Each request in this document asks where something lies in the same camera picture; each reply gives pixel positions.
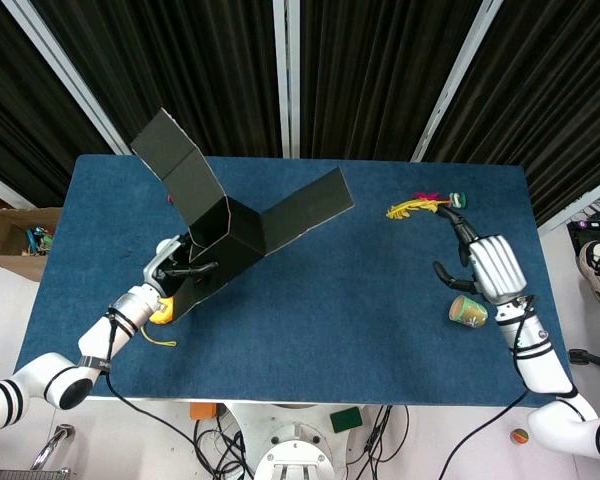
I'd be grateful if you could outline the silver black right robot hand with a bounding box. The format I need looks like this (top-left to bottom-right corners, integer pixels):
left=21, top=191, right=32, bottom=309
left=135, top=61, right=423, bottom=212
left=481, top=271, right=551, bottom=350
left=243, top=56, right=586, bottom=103
left=432, top=204, right=528, bottom=306

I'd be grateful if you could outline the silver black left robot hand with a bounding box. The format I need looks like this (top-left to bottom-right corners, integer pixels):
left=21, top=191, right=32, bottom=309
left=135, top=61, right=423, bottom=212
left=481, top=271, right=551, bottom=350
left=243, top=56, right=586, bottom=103
left=142, top=234, right=220, bottom=296

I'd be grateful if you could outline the black foldable cardboard box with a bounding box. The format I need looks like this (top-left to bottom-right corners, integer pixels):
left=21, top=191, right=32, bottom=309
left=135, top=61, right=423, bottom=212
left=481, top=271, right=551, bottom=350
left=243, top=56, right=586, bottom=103
left=129, top=107, right=356, bottom=321

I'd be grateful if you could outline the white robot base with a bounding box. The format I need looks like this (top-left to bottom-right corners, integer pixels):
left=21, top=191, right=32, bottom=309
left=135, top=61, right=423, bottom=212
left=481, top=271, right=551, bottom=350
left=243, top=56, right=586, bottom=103
left=228, top=402, right=367, bottom=480

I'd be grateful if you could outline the brown cardboard box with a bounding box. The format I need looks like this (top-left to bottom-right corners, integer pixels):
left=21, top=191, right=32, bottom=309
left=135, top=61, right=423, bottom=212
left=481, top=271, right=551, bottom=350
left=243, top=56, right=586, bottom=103
left=0, top=185, right=63, bottom=282

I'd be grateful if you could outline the yellow tape measure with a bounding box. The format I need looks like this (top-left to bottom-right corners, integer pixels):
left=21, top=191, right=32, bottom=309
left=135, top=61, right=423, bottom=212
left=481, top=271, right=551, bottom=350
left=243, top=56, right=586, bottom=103
left=139, top=295, right=178, bottom=348

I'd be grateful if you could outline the green printed paper cup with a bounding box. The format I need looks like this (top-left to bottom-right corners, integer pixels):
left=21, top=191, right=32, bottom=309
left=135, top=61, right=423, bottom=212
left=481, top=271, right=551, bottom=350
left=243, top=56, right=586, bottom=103
left=448, top=294, right=489, bottom=330

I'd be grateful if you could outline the yellow pink feather shuttlecock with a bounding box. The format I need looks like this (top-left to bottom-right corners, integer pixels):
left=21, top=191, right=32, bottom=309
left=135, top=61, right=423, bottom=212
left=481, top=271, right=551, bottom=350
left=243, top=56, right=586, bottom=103
left=385, top=191, right=469, bottom=221

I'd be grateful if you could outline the black stand leg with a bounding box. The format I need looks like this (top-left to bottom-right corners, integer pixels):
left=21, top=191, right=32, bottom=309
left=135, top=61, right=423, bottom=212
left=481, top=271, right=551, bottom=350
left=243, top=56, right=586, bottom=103
left=568, top=348, right=600, bottom=376

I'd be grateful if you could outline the colourful small tools pile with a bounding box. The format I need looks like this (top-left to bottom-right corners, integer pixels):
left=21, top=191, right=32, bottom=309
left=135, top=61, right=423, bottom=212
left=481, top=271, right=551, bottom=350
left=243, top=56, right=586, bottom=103
left=25, top=225, right=56, bottom=257

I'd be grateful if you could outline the blue felt table mat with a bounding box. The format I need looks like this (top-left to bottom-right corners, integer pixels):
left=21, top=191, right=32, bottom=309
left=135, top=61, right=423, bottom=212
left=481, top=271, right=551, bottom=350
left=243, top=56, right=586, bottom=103
left=8, top=153, right=578, bottom=409

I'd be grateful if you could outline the black pleated curtain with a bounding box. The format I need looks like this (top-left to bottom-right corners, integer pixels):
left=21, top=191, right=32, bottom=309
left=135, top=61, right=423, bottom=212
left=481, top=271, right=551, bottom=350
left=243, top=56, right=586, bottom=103
left=29, top=0, right=284, bottom=159
left=422, top=0, right=600, bottom=227
left=299, top=0, right=491, bottom=162
left=0, top=0, right=115, bottom=209

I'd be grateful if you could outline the green block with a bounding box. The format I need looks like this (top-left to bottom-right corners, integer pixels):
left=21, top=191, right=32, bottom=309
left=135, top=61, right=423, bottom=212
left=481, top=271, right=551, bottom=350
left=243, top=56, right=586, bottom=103
left=329, top=407, right=364, bottom=434

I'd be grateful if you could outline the black device with cables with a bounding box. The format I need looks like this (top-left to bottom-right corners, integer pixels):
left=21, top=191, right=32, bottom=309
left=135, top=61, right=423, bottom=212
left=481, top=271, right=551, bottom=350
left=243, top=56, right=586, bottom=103
left=565, top=207, right=600, bottom=251

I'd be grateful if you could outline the white metal partition post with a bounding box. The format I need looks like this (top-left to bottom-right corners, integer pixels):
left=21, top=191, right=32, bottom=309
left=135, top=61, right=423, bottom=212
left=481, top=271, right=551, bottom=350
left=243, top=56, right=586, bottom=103
left=0, top=0, right=132, bottom=156
left=272, top=0, right=302, bottom=160
left=0, top=165, right=37, bottom=210
left=537, top=170, right=600, bottom=235
left=411, top=0, right=505, bottom=163

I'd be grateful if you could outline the chrome metal handle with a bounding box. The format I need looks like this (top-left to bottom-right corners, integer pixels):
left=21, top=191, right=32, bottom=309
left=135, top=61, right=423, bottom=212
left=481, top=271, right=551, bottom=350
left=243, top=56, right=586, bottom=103
left=29, top=423, right=76, bottom=472

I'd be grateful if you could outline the black cable tangle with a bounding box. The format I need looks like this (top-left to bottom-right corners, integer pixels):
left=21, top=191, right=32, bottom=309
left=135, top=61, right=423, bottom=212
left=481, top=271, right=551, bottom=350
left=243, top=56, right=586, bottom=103
left=193, top=404, right=255, bottom=480
left=347, top=403, right=411, bottom=480

